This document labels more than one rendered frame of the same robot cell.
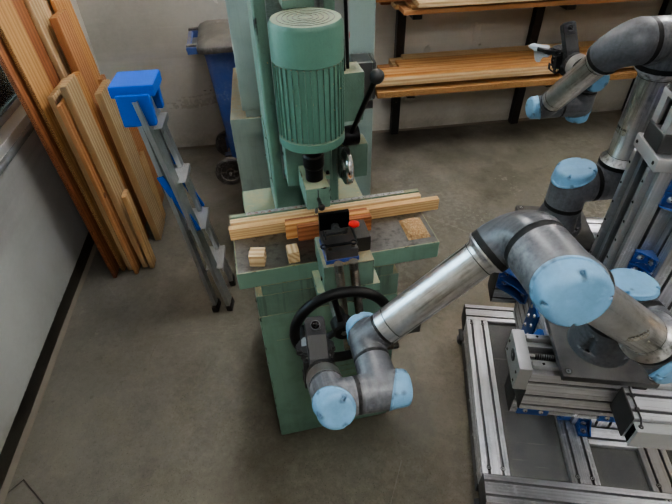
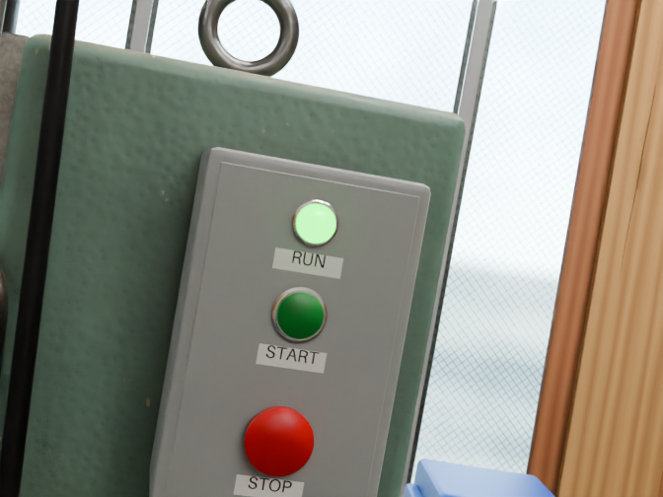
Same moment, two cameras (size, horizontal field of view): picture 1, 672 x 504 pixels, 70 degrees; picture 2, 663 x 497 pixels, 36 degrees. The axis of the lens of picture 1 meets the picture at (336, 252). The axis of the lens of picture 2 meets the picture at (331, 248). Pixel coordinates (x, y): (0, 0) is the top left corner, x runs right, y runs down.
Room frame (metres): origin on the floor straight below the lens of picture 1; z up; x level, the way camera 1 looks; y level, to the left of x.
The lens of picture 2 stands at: (1.56, -0.49, 1.47)
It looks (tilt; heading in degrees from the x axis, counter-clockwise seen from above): 3 degrees down; 91
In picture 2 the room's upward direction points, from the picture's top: 10 degrees clockwise
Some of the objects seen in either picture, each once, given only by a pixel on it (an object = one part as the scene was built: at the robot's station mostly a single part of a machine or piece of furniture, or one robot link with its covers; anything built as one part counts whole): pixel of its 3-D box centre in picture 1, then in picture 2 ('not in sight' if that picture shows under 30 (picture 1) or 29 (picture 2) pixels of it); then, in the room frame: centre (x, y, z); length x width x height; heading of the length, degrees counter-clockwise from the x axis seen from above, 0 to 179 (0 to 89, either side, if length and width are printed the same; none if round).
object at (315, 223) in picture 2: not in sight; (316, 223); (1.54, -0.05, 1.46); 0.02 x 0.01 x 0.02; 12
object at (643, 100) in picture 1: (637, 117); not in sight; (1.28, -0.87, 1.19); 0.15 x 0.12 x 0.55; 96
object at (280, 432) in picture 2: not in sight; (278, 441); (1.54, -0.05, 1.36); 0.03 x 0.01 x 0.03; 12
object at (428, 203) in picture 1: (337, 217); not in sight; (1.20, -0.01, 0.92); 0.66 x 0.02 x 0.04; 102
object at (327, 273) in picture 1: (343, 260); not in sight; (1.01, -0.02, 0.92); 0.15 x 0.13 x 0.09; 102
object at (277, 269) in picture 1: (337, 252); not in sight; (1.09, 0.00, 0.87); 0.61 x 0.30 x 0.06; 102
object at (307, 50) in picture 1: (309, 83); not in sight; (1.19, 0.06, 1.35); 0.18 x 0.18 x 0.31
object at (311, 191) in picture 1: (314, 187); not in sight; (1.21, 0.06, 1.03); 0.14 x 0.07 x 0.09; 12
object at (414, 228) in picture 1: (414, 226); not in sight; (1.16, -0.24, 0.91); 0.10 x 0.07 x 0.02; 12
